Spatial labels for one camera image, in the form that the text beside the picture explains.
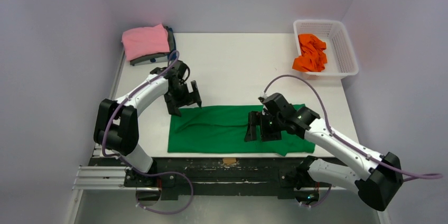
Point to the green t shirt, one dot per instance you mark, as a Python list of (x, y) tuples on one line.
[(222, 130)]

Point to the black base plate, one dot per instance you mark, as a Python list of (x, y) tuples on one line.
[(162, 163)]

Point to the aluminium rail frame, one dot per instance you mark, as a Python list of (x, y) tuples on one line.
[(286, 176)]

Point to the folded grey t shirt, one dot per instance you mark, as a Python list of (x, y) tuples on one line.
[(142, 60)]

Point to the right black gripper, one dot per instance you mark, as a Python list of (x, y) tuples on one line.
[(264, 127)]

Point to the orange t shirt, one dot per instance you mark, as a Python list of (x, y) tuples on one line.
[(312, 57)]

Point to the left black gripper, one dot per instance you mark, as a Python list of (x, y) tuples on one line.
[(173, 108)]

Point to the brown tape piece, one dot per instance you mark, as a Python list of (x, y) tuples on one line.
[(229, 161)]

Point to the white plastic basket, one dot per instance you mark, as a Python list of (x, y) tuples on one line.
[(341, 57)]

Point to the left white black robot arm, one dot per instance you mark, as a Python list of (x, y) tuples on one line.
[(116, 127)]

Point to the folded blue t shirt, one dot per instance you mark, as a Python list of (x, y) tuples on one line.
[(173, 54)]

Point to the folded pink t shirt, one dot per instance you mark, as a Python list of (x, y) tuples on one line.
[(143, 41)]

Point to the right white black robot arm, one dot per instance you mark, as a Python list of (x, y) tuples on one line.
[(372, 176)]

